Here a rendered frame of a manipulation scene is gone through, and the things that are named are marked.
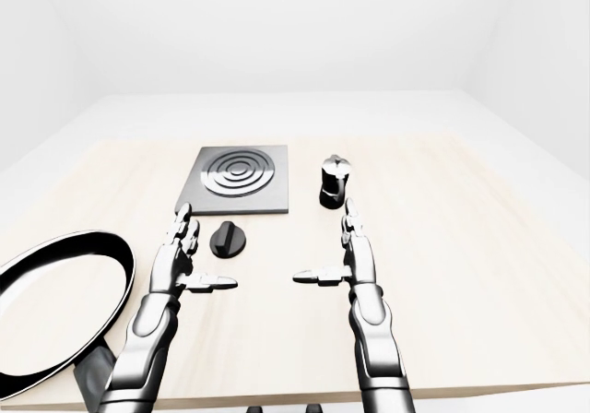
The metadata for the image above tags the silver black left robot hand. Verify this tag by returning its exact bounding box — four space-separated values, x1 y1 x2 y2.
148 202 239 298

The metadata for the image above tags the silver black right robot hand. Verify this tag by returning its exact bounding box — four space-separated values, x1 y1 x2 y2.
292 197 379 289

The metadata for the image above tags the round black stove knob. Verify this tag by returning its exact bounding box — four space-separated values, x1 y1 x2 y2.
209 220 248 259

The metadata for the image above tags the flat dark stove plate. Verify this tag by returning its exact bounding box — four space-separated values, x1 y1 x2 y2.
174 144 289 216

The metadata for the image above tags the black frying pan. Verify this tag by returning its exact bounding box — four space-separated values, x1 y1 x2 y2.
0 230 136 401

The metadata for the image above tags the black silver moka pot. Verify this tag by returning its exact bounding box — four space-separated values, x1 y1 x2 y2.
318 154 350 211

